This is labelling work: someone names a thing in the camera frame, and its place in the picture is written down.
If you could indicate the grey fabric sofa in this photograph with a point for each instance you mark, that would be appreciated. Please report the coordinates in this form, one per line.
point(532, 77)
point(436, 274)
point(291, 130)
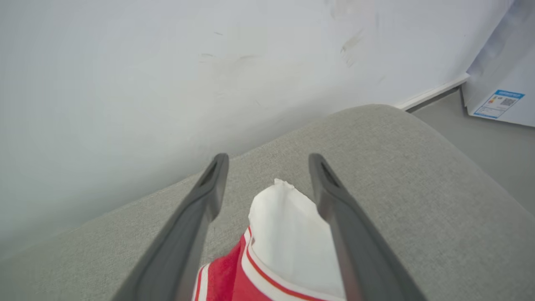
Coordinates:
point(418, 188)

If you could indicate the white baseboard strip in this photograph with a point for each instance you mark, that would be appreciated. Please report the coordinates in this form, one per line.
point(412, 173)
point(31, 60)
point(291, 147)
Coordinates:
point(434, 92)

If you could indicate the blue white energy label sticker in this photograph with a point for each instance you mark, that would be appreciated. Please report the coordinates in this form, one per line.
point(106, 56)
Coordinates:
point(499, 104)

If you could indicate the red and white garment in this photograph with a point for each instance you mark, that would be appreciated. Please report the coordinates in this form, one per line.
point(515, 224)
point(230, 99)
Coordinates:
point(288, 234)

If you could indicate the white appliance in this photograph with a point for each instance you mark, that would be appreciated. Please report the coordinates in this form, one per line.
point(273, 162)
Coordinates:
point(512, 54)

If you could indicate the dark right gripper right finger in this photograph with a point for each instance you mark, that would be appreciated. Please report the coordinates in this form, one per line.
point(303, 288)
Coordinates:
point(368, 259)

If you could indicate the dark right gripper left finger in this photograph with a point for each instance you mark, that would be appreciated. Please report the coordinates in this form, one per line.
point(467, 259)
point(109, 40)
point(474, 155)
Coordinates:
point(175, 255)

